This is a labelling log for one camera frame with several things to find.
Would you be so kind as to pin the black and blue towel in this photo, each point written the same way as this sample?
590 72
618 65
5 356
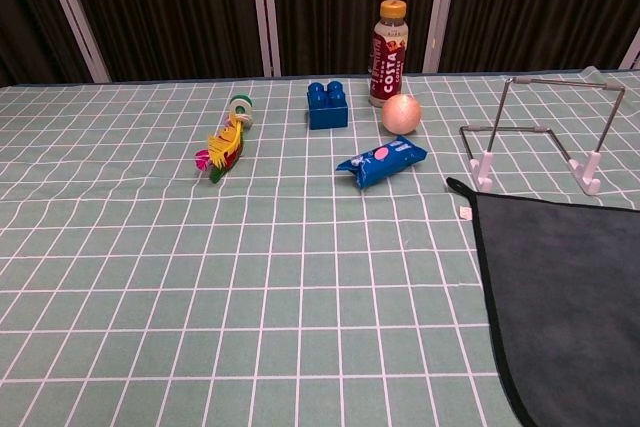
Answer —
565 297

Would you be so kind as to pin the blue snack packet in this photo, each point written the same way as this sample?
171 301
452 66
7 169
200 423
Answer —
380 162

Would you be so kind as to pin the blue toy brick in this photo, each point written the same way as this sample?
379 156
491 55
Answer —
327 112

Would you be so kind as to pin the colourful feather shuttlecock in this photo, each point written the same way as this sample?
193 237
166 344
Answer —
227 144

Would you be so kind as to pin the pink ball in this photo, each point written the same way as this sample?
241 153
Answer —
402 114

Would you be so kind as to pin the green checked tablecloth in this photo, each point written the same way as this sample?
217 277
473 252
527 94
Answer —
250 272

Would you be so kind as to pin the Costa coffee bottle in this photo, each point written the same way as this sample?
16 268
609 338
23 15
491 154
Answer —
387 72

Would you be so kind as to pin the white partition post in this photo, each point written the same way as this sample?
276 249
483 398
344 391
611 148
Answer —
75 17
632 54
265 12
440 12

